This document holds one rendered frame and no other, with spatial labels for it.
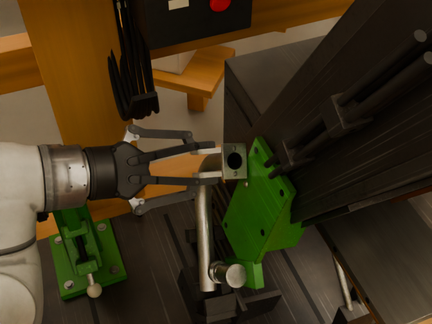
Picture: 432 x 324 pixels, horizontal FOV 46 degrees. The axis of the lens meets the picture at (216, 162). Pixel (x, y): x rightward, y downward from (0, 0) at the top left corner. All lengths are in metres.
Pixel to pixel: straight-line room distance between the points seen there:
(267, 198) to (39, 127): 2.10
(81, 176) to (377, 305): 0.46
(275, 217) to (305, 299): 0.33
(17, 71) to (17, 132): 1.75
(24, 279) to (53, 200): 0.10
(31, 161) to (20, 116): 2.16
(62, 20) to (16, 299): 0.43
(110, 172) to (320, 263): 0.54
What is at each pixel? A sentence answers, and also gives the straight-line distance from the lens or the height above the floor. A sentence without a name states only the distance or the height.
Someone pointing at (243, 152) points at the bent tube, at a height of 1.24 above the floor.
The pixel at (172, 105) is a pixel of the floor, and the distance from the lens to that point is 2.72.
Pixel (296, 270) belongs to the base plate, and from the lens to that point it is 1.06.
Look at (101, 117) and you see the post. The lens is 0.99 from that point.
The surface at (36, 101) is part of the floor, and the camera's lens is 2.90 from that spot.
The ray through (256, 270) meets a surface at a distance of 0.82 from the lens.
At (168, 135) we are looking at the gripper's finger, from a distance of 0.75.
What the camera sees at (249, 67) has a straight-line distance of 0.94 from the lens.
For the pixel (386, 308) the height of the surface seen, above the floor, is 1.13.
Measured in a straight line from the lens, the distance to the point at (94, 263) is 0.97.
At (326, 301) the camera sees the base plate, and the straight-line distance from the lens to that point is 1.04.
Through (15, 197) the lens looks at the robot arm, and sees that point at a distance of 0.67.
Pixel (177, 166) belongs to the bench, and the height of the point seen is 0.88.
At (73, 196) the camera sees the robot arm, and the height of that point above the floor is 1.29.
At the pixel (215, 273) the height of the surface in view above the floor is 1.06.
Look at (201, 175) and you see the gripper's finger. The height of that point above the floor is 1.23.
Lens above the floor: 1.81
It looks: 48 degrees down
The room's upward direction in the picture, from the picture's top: straight up
